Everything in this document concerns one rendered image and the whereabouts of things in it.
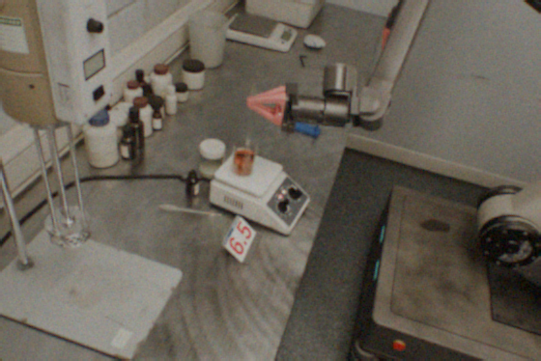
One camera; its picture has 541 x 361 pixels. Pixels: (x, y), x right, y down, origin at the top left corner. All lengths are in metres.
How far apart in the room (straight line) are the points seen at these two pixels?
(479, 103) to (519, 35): 0.36
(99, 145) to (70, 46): 0.60
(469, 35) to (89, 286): 1.97
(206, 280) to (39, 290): 0.30
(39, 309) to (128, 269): 0.16
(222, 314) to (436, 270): 0.93
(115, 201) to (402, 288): 0.91
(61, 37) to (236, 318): 0.57
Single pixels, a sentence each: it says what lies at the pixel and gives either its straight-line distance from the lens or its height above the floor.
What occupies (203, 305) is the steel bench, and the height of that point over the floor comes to 0.75.
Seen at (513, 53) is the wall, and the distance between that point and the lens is 2.48.
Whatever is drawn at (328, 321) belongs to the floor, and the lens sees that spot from 1.88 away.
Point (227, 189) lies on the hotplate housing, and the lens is 1.05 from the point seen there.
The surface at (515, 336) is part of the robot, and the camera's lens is 1.64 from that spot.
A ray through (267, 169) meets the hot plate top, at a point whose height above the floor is 0.84.
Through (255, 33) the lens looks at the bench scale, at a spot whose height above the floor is 0.79.
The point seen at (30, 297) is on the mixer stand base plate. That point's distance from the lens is 0.97.
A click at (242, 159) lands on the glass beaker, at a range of 1.02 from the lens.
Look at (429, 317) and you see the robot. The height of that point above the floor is 0.36.
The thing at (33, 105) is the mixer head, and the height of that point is 1.17.
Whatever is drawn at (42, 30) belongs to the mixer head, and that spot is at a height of 1.27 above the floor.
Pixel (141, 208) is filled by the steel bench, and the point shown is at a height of 0.75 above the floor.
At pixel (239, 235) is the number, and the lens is 1.01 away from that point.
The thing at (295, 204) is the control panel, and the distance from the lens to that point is 1.08.
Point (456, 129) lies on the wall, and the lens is 2.64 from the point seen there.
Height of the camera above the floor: 1.51
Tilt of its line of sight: 39 degrees down
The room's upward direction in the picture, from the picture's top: 11 degrees clockwise
